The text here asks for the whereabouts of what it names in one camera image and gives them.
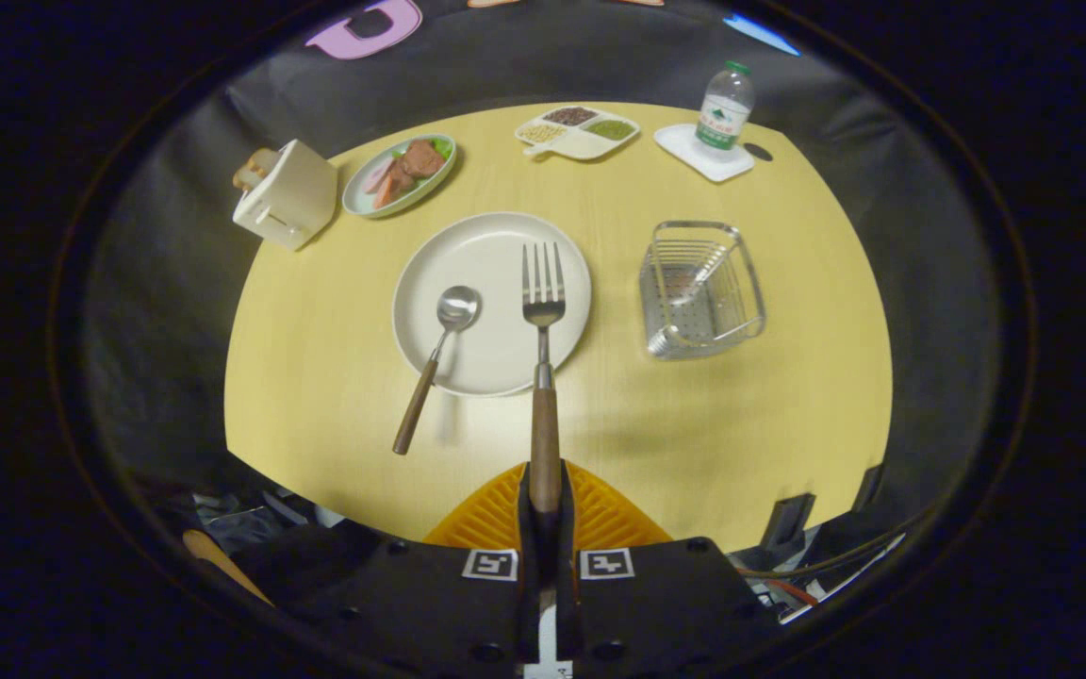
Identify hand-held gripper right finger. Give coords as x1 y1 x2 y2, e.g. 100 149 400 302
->
557 460 780 675

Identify white round plate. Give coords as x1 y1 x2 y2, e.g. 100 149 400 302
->
392 211 593 398

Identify white square coaster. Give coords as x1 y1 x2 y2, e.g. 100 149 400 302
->
653 123 756 183

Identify black cable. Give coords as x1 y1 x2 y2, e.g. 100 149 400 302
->
741 528 921 578

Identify cream toaster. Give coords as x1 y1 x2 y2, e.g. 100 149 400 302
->
232 140 339 252

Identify toast bread slices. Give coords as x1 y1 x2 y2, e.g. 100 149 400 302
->
233 148 280 192

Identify pale green food plate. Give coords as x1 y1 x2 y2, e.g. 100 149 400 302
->
342 133 458 220

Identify clear water bottle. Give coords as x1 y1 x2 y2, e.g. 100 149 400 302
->
694 60 755 157

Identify wooden handled spoon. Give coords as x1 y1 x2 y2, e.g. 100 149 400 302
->
392 285 483 456

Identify brown meat slice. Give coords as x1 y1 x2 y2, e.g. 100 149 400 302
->
402 140 447 178

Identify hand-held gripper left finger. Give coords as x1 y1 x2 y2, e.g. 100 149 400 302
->
251 460 549 675

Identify white divided bean dish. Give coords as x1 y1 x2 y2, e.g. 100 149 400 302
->
514 105 641 161

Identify metal wire basket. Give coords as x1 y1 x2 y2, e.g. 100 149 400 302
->
639 220 767 361

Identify grey crumpled plastic sheet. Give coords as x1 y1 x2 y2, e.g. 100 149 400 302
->
194 486 337 557

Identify wooden handled fork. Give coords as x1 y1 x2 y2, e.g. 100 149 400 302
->
520 242 568 518

